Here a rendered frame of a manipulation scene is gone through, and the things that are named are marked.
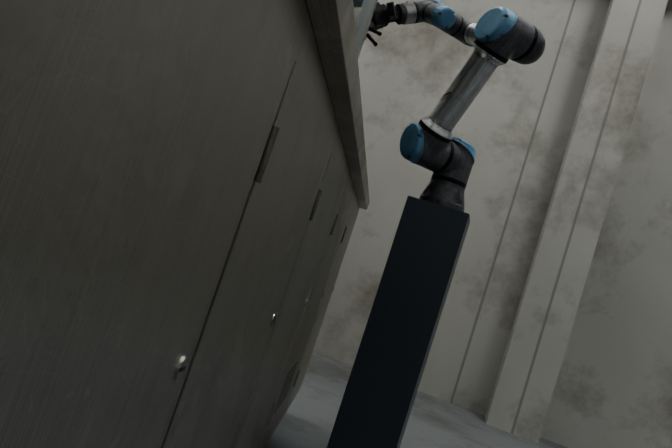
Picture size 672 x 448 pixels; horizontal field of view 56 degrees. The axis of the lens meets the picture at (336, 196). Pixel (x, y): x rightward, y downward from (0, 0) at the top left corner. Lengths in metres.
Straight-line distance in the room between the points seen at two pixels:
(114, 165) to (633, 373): 4.08
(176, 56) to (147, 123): 0.04
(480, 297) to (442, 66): 1.56
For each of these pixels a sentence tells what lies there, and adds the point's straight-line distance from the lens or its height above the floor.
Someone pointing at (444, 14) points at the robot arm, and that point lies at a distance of 2.28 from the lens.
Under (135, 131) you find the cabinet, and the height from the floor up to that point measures 0.68.
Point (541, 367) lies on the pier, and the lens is 3.97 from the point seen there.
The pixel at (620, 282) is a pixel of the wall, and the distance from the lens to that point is 4.26.
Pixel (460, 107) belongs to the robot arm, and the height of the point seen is 1.19.
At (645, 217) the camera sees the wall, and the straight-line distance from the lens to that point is 4.33.
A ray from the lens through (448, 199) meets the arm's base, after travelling 2.05.
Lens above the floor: 0.65
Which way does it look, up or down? 5 degrees up
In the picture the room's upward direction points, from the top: 18 degrees clockwise
